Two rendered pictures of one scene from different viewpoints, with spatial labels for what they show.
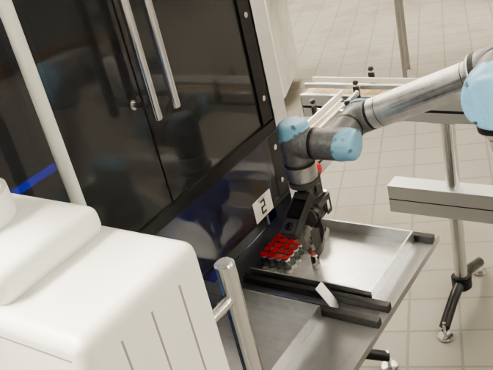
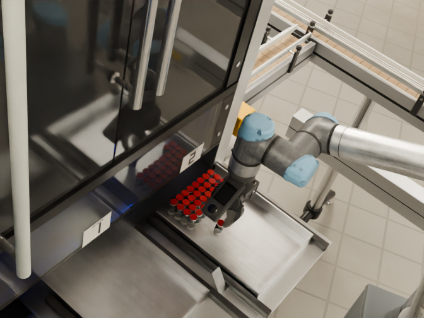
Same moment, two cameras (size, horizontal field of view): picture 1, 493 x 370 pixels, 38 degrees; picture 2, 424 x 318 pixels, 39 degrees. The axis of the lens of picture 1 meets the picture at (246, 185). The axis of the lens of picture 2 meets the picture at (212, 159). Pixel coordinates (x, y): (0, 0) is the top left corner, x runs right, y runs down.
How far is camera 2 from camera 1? 61 cm
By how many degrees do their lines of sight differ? 21
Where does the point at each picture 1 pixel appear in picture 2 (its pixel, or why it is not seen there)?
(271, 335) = (156, 301)
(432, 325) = not seen: hidden behind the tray
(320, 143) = (277, 159)
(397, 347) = not seen: hidden behind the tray
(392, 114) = (355, 158)
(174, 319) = not seen: outside the picture
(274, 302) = (168, 263)
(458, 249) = (323, 189)
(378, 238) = (279, 223)
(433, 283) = (288, 195)
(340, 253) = (241, 225)
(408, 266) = (296, 269)
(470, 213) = (349, 172)
